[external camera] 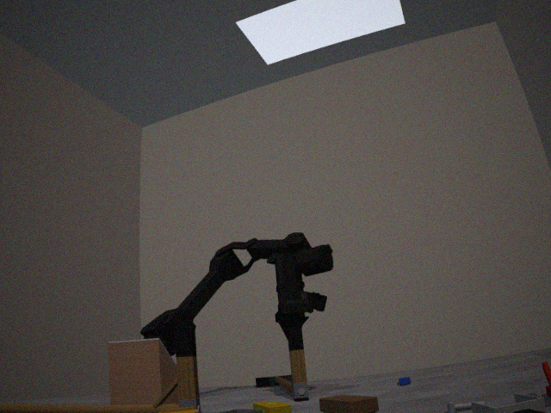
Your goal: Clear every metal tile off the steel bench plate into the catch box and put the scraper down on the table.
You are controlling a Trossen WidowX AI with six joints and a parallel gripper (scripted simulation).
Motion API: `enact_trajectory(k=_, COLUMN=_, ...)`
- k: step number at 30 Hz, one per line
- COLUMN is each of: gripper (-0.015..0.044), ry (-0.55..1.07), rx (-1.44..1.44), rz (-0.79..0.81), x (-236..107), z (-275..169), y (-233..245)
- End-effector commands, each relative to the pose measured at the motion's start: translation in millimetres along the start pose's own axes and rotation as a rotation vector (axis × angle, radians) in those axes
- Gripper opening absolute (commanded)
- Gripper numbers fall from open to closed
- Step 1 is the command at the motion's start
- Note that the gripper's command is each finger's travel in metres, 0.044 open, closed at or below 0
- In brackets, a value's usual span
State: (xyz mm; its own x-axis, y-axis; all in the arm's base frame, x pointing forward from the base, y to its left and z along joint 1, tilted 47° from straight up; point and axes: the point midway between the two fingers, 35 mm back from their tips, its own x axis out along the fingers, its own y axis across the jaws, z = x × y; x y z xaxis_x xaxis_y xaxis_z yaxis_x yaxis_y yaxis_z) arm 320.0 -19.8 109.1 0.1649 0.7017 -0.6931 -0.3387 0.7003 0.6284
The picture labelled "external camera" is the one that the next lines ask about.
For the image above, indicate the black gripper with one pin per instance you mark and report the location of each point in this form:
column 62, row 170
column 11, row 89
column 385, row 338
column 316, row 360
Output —
column 291, row 306

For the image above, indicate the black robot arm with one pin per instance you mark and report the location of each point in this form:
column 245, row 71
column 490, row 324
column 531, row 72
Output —
column 291, row 256

